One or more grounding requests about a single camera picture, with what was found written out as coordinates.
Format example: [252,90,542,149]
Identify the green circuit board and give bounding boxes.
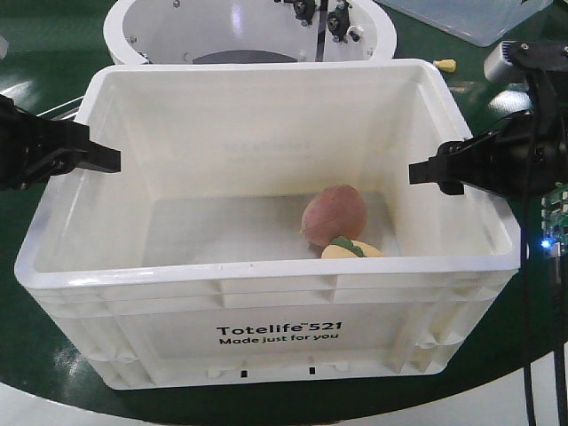
[540,185,567,257]

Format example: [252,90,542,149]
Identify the chrome metal rods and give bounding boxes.
[37,96,83,120]

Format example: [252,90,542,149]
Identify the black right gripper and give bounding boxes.
[408,41,567,195]

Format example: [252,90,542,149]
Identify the black cable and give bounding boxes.
[521,70,568,426]

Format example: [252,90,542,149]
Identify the small yellow toy piece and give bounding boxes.
[432,59,457,74]

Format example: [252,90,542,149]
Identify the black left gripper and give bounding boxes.
[1,95,121,191]

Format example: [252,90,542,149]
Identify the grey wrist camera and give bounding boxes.
[483,40,525,83]

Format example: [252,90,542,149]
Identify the white plastic tote box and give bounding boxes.
[15,59,519,390]

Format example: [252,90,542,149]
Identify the pink plush ball toy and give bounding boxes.
[300,185,367,247]

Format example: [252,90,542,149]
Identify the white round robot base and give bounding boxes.
[103,1,397,65]

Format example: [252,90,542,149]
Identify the clear plastic storage bin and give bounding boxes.
[381,0,552,47]

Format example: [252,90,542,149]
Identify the yellow plush fruit toy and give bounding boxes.
[321,236,383,259]

